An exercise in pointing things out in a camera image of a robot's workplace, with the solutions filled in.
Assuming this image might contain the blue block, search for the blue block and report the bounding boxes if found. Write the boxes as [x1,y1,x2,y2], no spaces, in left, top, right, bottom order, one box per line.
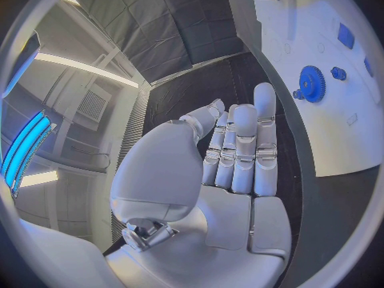
[337,22,355,50]

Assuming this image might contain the blue gear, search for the blue gear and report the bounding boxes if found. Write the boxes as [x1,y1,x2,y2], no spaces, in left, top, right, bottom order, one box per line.
[298,65,326,104]

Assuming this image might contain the white task board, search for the white task board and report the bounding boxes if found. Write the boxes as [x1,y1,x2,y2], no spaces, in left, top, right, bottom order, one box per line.
[228,0,383,178]

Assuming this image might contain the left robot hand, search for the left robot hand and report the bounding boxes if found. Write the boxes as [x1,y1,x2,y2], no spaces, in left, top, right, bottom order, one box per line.
[104,82,293,288]

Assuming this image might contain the glowing light bar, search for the glowing light bar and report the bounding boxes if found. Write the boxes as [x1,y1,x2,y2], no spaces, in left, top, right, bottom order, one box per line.
[1,109,58,198]

